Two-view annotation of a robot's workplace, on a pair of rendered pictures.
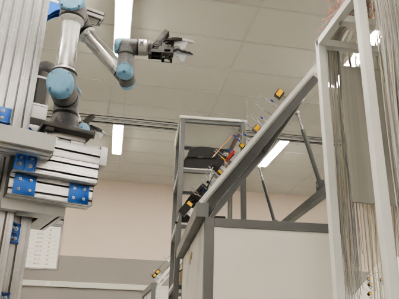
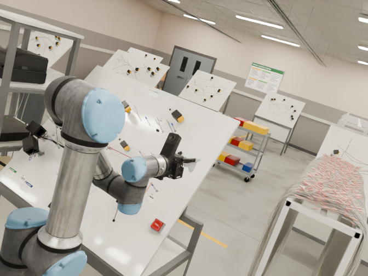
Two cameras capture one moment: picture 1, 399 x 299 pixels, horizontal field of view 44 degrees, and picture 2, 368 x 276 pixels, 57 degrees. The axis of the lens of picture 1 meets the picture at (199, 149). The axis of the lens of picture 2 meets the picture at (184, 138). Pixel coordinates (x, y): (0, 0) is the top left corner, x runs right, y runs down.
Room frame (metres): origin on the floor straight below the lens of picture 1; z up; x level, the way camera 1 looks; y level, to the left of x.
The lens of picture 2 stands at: (1.27, 1.14, 1.94)
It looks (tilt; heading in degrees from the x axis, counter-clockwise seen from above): 13 degrees down; 304
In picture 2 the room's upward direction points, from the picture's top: 18 degrees clockwise
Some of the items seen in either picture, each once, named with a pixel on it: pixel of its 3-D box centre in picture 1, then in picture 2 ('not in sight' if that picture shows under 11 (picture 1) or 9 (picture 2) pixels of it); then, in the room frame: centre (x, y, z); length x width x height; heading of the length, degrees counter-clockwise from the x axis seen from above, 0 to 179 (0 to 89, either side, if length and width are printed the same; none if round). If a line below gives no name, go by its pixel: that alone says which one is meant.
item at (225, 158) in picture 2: not in sight; (237, 146); (4.08, -4.97, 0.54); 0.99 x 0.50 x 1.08; 11
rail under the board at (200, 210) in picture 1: (189, 236); (56, 228); (2.64, 0.04, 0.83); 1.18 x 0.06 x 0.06; 6
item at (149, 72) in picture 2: not in sight; (120, 99); (5.74, -3.17, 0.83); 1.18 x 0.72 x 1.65; 11
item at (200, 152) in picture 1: (202, 163); (17, 63); (3.48, -0.02, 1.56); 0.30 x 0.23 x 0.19; 98
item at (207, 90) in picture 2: not in sight; (201, 105); (6.08, -6.36, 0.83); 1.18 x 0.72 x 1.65; 10
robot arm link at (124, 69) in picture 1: (125, 67); (128, 194); (1.95, 0.35, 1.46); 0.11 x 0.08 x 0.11; 4
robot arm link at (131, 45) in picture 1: (126, 47); (139, 169); (1.93, 0.35, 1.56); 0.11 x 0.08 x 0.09; 94
